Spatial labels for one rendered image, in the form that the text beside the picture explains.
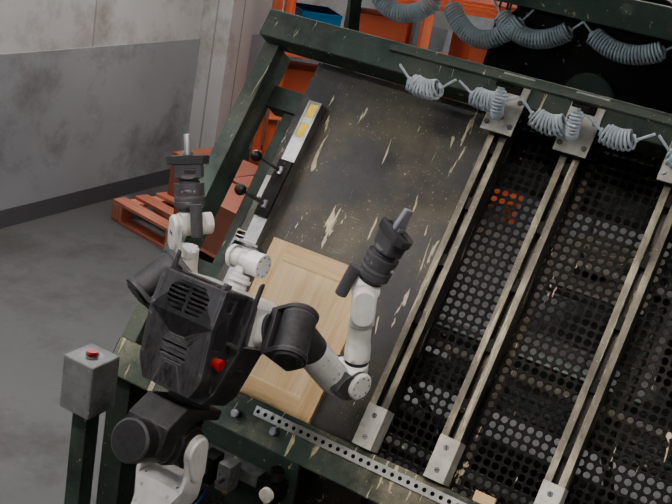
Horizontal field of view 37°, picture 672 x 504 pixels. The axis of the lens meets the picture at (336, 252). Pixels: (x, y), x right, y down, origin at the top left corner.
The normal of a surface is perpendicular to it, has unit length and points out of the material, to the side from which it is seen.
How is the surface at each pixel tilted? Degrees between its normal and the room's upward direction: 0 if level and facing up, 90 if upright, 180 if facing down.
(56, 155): 90
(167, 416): 22
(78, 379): 90
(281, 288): 58
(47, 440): 0
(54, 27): 90
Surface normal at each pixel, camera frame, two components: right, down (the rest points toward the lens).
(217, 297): -0.41, -0.17
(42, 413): 0.18, -0.92
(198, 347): -0.47, 0.08
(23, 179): 0.86, 0.32
